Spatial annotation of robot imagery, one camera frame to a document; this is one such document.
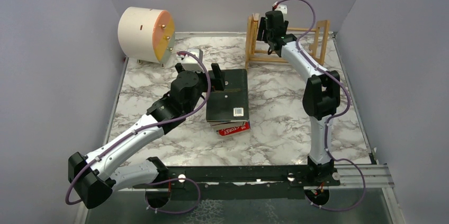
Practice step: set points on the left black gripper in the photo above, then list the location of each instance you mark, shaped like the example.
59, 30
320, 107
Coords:
205, 77

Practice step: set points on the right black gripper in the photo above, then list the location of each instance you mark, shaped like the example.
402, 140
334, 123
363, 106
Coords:
272, 32

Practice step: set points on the green treehouse book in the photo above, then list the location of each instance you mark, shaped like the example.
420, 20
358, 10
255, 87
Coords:
231, 104

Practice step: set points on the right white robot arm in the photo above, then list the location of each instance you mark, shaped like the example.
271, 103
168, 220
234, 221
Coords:
321, 96

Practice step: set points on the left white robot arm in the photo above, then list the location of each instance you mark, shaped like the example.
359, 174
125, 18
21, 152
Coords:
94, 177

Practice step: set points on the purple treehouse book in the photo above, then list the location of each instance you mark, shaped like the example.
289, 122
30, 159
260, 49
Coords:
225, 125

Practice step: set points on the wooden book rack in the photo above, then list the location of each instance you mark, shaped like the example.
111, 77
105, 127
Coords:
316, 49

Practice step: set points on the red treehouse book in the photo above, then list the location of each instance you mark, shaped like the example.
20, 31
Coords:
232, 131

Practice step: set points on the cream round drawer cabinet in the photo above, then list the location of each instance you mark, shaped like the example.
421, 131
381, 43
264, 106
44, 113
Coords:
147, 34

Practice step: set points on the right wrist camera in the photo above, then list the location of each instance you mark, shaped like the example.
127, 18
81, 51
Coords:
280, 7

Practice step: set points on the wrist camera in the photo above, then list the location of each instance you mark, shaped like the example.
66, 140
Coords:
190, 64
280, 7

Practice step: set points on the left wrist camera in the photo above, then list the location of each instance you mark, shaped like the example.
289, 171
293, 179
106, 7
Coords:
190, 64

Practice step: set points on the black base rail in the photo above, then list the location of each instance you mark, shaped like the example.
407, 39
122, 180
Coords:
236, 183

